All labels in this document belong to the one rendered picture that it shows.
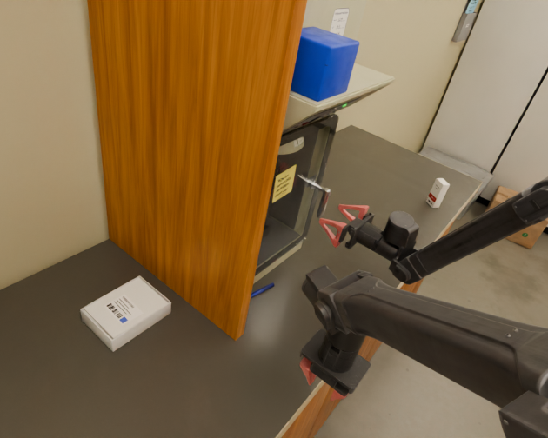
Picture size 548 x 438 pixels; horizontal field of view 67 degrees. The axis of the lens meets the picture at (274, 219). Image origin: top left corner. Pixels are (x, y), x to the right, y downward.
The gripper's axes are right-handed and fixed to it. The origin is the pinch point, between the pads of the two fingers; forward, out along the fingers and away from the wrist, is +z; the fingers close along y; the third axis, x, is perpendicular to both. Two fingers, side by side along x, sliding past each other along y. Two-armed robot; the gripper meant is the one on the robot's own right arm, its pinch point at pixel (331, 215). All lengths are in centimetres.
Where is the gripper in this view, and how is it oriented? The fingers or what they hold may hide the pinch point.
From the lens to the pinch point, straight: 109.6
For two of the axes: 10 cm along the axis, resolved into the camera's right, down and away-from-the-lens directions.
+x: -1.7, 7.9, 5.9
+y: -6.1, 3.9, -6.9
